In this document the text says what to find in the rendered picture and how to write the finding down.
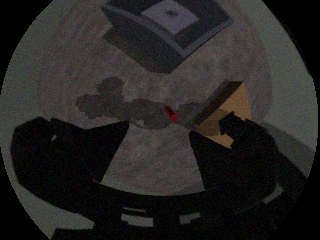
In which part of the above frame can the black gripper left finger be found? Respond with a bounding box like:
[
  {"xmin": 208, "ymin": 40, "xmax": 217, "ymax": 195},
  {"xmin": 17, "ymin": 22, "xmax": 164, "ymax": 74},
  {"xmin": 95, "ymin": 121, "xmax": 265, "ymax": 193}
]
[{"xmin": 51, "ymin": 117, "xmax": 129, "ymax": 183}]

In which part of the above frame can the red peg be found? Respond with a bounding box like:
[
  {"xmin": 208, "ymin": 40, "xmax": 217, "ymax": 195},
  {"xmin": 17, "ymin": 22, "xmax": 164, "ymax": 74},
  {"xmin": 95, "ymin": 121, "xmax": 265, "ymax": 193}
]
[{"xmin": 165, "ymin": 105, "xmax": 177, "ymax": 121}]

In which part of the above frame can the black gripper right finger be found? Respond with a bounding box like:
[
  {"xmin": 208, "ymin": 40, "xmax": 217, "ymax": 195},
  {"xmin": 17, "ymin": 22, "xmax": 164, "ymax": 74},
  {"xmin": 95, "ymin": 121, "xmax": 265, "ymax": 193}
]
[{"xmin": 188, "ymin": 129, "xmax": 257, "ymax": 189}]

